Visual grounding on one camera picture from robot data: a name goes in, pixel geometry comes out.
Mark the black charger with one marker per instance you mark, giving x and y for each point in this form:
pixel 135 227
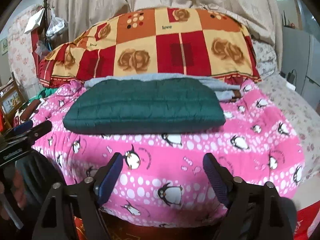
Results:
pixel 291 77

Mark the floral bed sheet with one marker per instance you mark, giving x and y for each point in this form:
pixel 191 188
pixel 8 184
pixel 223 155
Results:
pixel 287 100

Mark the grey cabinet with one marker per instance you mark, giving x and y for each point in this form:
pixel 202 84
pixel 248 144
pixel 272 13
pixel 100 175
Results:
pixel 300 55

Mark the grey folded cloth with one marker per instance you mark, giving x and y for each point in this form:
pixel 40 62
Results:
pixel 220 87

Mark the pink penguin-print blanket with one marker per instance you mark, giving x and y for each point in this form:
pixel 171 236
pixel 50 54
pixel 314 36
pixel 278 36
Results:
pixel 175 160

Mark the clear plastic bag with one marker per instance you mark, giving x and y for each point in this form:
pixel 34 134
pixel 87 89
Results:
pixel 56 26

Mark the green cloth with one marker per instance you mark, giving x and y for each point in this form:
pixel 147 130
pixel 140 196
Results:
pixel 45 93

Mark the green quilted puffer jacket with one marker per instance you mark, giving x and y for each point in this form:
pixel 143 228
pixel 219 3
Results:
pixel 145 107

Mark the wooden coat rack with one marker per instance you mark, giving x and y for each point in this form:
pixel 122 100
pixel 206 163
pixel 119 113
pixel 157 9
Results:
pixel 46 25

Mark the red orange rose-print quilt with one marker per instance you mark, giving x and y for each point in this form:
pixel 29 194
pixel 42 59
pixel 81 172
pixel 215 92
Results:
pixel 160 47

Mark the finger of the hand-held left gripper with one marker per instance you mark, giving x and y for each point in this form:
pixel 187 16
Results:
pixel 23 126
pixel 41 130

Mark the white paper bag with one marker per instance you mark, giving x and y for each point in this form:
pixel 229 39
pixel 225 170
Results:
pixel 33 21

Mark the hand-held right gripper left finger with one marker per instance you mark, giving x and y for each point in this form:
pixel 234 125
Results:
pixel 110 180

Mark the maroon bag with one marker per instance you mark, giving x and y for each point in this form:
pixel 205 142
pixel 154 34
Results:
pixel 31 110

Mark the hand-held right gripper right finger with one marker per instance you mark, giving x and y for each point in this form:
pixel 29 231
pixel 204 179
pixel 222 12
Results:
pixel 215 178

